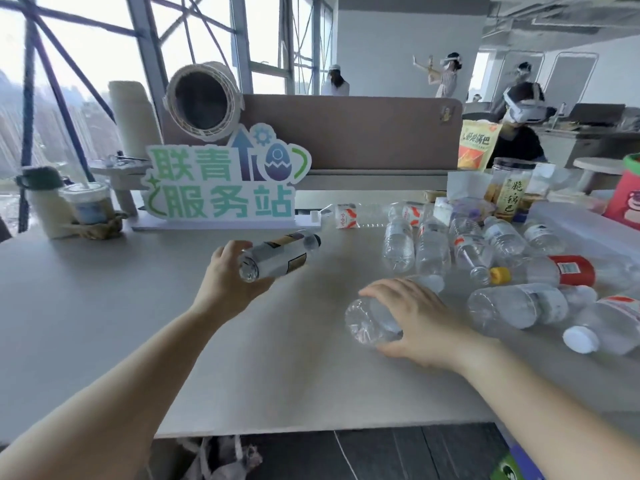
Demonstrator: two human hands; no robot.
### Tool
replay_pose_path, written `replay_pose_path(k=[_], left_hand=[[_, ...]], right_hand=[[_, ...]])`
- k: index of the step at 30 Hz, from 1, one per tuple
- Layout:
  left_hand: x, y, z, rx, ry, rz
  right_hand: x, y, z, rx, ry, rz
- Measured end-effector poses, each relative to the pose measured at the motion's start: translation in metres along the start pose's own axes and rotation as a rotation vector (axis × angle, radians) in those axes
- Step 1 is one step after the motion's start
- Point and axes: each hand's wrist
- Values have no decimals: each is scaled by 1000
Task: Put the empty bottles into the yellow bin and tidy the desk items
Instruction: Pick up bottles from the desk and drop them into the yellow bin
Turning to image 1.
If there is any person's right hand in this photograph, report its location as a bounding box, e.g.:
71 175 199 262
359 278 499 378

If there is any person's left hand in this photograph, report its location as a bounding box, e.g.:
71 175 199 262
192 239 279 324

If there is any clear unlabelled plastic bottle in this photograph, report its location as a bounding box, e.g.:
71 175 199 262
345 273 446 348

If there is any black gold label plastic bottle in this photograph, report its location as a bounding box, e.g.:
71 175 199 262
237 231 322 284

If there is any pile of clear bottles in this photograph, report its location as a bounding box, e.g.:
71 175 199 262
319 200 640 357

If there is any yellow cap plastic bottle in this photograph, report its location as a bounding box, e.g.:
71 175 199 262
489 254 597 288

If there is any person's left forearm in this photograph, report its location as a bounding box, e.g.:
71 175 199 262
0 304 236 480

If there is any person's right forearm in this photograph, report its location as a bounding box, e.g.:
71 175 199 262
462 339 640 480

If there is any green white standing sign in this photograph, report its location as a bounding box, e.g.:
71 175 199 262
131 123 323 231

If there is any purple print tissue box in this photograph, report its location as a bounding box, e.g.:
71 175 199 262
432 170 496 227

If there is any brown paper cup holder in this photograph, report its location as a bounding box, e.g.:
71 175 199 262
69 212 130 241

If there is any milk tea cup with straw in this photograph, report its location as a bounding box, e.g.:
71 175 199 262
59 181 116 225

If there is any white round stand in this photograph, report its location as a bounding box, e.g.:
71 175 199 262
87 153 153 218

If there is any clear snack bag yellow label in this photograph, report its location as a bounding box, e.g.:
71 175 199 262
483 158 536 221

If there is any blue green cartoon box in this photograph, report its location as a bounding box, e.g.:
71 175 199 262
492 439 546 480

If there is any white geometric handbag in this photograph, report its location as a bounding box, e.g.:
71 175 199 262
182 434 263 480

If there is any clear plastic storage box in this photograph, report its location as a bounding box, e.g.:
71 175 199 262
527 202 640 265

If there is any cream thermos with green lid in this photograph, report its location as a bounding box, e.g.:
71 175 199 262
15 166 76 239

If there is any clear plastic food bag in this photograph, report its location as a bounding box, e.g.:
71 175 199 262
527 162 571 195

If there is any tall cream cylinder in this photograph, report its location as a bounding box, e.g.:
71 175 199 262
108 80 163 161

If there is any red bear print bucket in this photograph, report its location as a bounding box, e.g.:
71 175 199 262
602 153 640 225

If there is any black laptop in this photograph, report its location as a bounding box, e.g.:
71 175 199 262
569 103 626 127

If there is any white cable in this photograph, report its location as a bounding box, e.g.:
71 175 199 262
333 432 361 480

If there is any dark metal window frame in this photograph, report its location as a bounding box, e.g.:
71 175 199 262
0 0 336 235

